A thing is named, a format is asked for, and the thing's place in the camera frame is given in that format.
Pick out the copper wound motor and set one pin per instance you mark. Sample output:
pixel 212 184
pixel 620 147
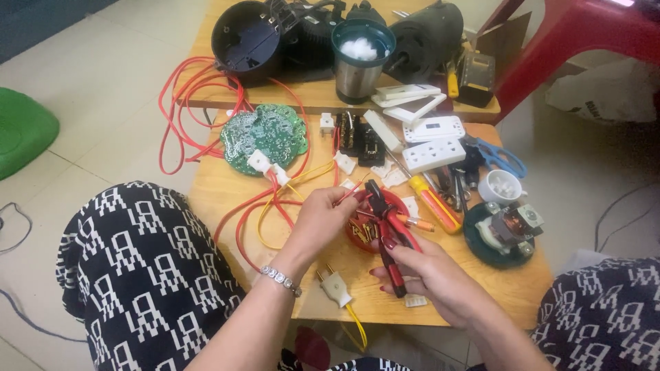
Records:
pixel 510 226

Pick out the steel cup with blue rim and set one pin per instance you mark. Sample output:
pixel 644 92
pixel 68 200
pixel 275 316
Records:
pixel 357 77

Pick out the person's right hand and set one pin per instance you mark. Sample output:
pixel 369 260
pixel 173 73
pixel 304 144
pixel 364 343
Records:
pixel 438 283

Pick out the black round housing shell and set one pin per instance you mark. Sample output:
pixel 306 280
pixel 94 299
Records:
pixel 245 38

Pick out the person's left hand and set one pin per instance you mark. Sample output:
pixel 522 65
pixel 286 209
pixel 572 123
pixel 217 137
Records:
pixel 314 221

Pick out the heap of brass terminals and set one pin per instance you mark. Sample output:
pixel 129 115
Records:
pixel 363 231

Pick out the small orange tester screwdriver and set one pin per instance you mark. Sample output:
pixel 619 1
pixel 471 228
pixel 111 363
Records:
pixel 420 224

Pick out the white flat cover plate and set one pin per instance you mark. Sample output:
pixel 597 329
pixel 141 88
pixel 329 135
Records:
pixel 407 91

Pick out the black knob cap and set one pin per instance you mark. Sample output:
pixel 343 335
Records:
pixel 365 11

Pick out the red plastic bowl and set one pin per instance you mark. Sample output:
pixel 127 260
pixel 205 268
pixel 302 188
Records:
pixel 361 242

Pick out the small white plug adapter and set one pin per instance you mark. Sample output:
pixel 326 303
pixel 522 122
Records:
pixel 326 123

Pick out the white switch face plate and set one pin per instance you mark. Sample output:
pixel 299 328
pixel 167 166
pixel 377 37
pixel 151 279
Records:
pixel 435 129

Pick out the heap of dark hand tools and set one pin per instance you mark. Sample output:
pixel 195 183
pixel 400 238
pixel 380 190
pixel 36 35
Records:
pixel 456 180

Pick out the round green circuit board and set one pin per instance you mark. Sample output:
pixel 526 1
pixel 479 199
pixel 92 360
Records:
pixel 263 131

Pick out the dark red slipper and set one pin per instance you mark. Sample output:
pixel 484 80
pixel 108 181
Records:
pixel 312 348

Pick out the small white plastic part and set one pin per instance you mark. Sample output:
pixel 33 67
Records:
pixel 394 179
pixel 381 169
pixel 349 184
pixel 411 205

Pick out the black white patterned trousers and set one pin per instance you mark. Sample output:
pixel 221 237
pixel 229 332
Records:
pixel 149 273

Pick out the white plastic frame plate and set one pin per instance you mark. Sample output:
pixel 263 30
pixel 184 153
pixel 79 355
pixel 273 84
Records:
pixel 397 114

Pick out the white ceramic cup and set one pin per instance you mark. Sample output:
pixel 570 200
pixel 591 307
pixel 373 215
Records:
pixel 497 188

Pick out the red plastic chair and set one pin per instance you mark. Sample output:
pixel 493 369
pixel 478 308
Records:
pixel 567 36

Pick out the black ribbed fan housing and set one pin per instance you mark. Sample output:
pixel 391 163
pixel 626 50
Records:
pixel 307 36

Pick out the white multi socket outlet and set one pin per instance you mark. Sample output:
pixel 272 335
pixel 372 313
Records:
pixel 433 155

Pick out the white cotton wad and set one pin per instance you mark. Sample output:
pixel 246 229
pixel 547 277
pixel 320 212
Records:
pixel 358 49

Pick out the brown cardboard piece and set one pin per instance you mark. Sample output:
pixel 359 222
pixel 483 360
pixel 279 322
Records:
pixel 508 41

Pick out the white two-pin plug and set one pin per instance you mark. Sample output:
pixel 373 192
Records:
pixel 335 287

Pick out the black socket module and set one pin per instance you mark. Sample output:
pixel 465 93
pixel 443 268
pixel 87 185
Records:
pixel 371 147
pixel 347 134

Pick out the white plastic bag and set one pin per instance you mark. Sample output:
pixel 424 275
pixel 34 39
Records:
pixel 603 95

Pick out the black metal transformer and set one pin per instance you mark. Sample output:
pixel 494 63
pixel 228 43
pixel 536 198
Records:
pixel 475 77

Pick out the white rectangular plastic bar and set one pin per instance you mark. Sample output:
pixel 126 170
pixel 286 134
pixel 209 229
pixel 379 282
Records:
pixel 384 131

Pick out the green plastic stool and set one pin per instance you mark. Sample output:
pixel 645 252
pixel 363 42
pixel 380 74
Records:
pixel 23 131

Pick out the black cylindrical motor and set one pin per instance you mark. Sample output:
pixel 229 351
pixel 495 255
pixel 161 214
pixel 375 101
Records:
pixel 425 38

